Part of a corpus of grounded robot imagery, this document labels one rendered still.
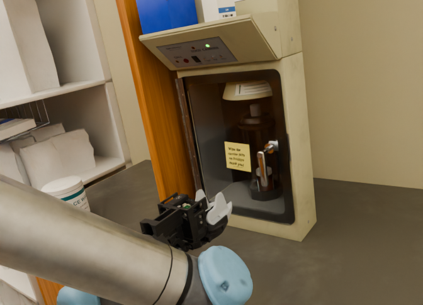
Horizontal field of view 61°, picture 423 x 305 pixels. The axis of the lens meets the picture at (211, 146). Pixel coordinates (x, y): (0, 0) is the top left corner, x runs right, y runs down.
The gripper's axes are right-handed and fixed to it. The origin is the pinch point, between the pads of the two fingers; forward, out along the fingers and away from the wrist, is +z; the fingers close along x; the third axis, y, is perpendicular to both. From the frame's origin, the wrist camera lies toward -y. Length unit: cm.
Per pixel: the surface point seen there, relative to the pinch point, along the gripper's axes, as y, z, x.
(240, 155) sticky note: 3.2, 21.5, 8.4
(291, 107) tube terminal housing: 14.9, 24.4, -5.6
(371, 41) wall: 25, 66, -14
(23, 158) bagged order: -8, 22, 133
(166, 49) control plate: 32.2, 14.4, 20.9
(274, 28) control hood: 33.1, 20.0, -5.6
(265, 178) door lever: -0.3, 16.6, -0.9
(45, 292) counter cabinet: -50, -4, 91
